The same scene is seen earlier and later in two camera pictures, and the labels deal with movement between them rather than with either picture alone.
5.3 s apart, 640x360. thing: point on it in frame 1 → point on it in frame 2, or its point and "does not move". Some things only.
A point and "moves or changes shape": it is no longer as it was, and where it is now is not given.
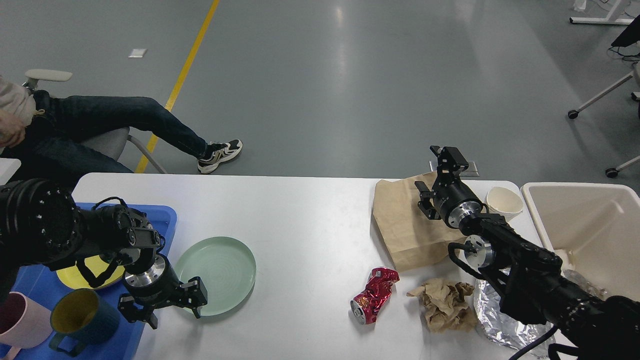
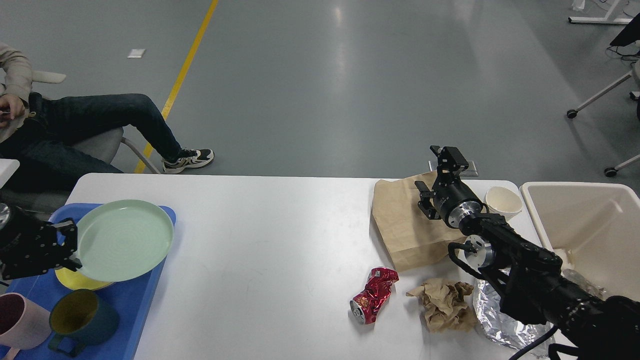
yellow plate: (72, 277) does not move
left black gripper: (159, 285) → (29, 243)
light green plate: (226, 267) moves or changes shape
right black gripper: (453, 200) does not move
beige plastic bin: (594, 228) does not move
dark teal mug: (81, 314) does not move
